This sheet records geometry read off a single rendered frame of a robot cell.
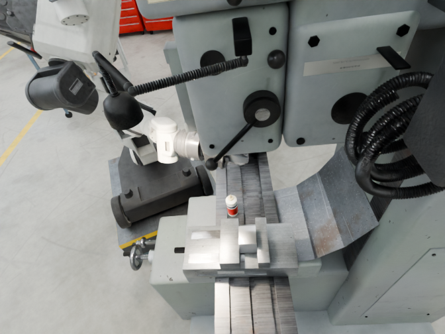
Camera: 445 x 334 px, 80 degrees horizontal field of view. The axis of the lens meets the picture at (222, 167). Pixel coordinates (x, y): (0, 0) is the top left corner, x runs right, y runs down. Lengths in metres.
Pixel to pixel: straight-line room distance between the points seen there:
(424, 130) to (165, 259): 1.05
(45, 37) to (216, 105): 0.53
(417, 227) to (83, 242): 2.15
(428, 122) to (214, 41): 0.31
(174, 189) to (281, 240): 0.84
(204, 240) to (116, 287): 1.26
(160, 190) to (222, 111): 1.10
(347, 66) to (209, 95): 0.24
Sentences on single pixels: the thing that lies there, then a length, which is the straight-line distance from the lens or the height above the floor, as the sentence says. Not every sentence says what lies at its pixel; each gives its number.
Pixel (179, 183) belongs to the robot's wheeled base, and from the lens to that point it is 1.57.
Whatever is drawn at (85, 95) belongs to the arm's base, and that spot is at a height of 1.39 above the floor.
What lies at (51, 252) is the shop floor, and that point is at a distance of 2.49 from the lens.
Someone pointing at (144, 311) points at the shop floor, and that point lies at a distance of 1.94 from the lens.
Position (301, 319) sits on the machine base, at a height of 0.20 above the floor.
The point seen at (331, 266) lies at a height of 0.70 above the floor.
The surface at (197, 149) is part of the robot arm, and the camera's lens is 0.74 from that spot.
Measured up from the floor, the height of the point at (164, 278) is 0.70.
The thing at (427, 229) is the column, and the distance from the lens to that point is 0.79.
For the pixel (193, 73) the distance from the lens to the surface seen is 0.38.
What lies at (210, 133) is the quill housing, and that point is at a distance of 0.57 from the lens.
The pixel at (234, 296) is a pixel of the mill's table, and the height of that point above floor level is 0.90.
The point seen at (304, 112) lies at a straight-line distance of 0.54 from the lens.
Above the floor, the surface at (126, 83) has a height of 1.59.
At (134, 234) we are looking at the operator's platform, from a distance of 1.70.
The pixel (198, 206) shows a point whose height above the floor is 0.82.
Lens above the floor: 1.76
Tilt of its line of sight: 47 degrees down
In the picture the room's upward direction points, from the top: 10 degrees counter-clockwise
